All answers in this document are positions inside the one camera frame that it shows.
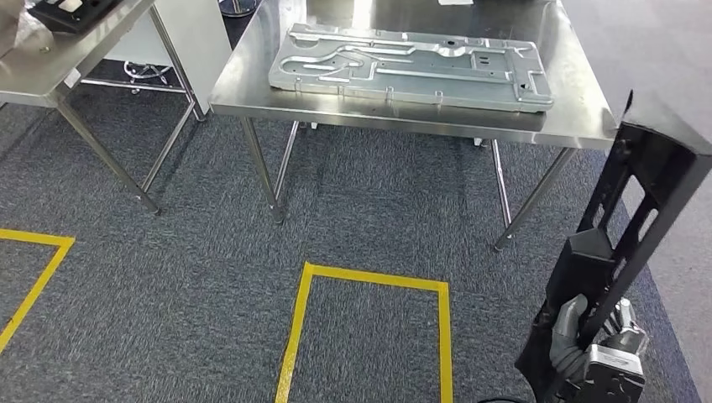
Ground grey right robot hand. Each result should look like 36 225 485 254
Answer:
549 293 649 385

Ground black plastic plate part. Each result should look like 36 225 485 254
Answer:
514 88 712 403
28 0 121 34

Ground stainless steel workbench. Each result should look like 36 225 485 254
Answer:
208 0 619 253

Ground aluminium jig plate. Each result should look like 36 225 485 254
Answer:
268 23 555 114

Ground white cabinet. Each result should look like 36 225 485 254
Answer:
102 0 233 116

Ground chrome stool base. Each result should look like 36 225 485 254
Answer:
123 60 170 96

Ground stainless steel table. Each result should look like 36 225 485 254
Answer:
0 0 208 217

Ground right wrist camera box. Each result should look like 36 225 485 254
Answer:
558 343 647 403

